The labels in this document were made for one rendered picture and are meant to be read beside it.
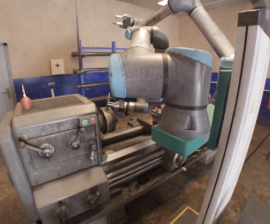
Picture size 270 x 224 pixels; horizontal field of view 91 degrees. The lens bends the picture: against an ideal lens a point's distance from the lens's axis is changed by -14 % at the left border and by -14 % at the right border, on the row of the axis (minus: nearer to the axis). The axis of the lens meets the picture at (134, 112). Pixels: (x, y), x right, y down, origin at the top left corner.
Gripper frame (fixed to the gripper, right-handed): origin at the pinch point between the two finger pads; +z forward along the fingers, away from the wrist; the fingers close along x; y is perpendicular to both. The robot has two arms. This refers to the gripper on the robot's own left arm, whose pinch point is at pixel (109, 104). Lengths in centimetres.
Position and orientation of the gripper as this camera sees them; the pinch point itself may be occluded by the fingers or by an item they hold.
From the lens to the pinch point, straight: 135.5
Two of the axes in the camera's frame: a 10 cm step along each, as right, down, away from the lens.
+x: 0.3, 5.7, -8.2
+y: 1.4, -8.2, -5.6
